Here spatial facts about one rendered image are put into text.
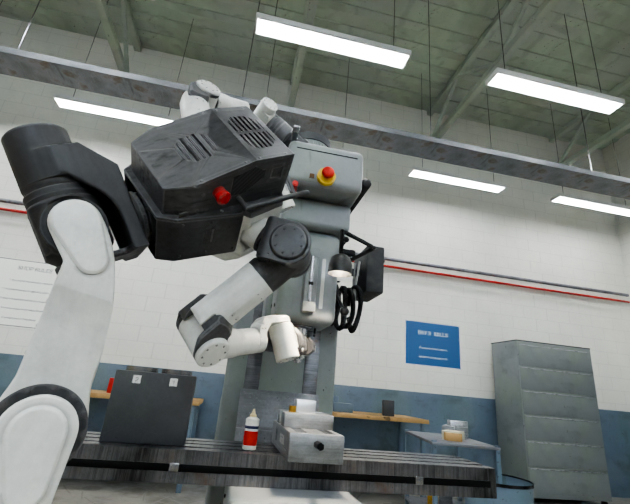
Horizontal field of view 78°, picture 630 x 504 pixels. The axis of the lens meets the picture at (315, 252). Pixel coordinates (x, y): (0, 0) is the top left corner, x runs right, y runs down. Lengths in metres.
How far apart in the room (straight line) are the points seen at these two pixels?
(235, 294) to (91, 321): 0.27
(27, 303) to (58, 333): 5.34
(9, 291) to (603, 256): 9.38
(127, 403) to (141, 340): 4.40
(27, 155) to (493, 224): 7.08
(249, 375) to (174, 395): 0.49
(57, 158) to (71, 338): 0.33
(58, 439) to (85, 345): 0.15
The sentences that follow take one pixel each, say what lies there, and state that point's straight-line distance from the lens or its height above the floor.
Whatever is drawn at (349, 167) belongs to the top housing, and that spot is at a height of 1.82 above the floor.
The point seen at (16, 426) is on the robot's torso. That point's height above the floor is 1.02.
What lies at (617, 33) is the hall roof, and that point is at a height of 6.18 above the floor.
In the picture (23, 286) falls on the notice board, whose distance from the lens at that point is 6.23.
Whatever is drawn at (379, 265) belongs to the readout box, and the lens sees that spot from 1.69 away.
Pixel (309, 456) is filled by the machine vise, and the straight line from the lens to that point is 1.14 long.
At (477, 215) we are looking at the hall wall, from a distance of 7.36.
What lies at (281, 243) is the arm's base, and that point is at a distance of 0.83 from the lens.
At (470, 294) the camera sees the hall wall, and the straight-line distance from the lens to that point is 6.77.
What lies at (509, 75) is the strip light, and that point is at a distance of 4.79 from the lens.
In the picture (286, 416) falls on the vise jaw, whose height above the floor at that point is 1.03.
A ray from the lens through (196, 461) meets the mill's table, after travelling 1.21.
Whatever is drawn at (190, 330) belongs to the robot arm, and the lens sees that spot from 0.91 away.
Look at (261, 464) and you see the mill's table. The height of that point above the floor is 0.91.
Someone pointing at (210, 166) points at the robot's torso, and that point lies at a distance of 0.82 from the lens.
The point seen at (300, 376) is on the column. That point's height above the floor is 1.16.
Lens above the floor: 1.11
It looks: 19 degrees up
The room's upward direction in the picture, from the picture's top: 5 degrees clockwise
